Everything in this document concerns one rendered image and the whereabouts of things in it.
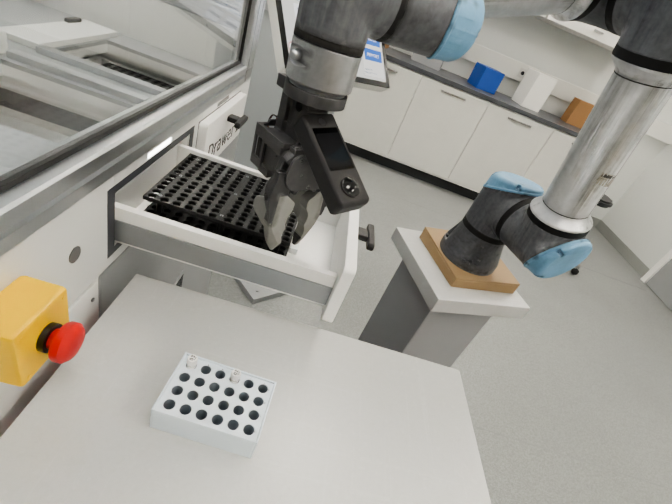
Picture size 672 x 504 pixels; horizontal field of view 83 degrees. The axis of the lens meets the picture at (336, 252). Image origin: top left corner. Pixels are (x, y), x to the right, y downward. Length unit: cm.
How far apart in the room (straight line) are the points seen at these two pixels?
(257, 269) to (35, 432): 30
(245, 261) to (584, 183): 58
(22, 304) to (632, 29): 80
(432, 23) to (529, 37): 397
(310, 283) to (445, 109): 315
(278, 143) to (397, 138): 321
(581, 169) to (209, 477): 71
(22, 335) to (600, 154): 79
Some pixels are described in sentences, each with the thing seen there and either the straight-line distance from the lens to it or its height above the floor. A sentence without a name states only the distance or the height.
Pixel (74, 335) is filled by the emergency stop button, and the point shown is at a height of 89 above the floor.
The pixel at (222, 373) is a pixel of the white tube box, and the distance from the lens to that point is 54.
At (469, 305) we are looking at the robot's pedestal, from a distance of 94.
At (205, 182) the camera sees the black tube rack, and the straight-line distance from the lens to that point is 68.
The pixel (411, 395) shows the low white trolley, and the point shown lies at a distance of 66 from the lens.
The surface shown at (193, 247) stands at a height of 87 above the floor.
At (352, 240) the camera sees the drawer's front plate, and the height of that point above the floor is 93.
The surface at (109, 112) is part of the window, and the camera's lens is 56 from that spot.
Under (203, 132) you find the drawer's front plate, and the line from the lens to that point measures 83.
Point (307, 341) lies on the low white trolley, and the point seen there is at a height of 76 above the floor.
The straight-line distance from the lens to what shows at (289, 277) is 57.
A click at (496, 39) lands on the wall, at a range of 433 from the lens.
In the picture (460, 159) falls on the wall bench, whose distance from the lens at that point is 377.
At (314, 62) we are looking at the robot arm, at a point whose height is 116.
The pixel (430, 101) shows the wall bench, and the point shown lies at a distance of 359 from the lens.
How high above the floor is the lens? 123
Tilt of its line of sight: 33 degrees down
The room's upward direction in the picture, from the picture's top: 23 degrees clockwise
